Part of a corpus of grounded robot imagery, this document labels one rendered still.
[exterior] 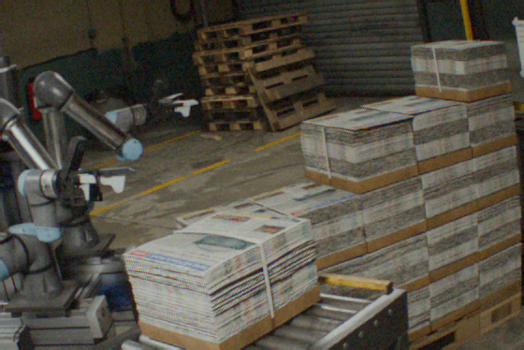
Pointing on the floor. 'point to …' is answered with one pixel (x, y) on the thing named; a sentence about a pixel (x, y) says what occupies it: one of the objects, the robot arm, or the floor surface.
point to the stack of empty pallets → (232, 72)
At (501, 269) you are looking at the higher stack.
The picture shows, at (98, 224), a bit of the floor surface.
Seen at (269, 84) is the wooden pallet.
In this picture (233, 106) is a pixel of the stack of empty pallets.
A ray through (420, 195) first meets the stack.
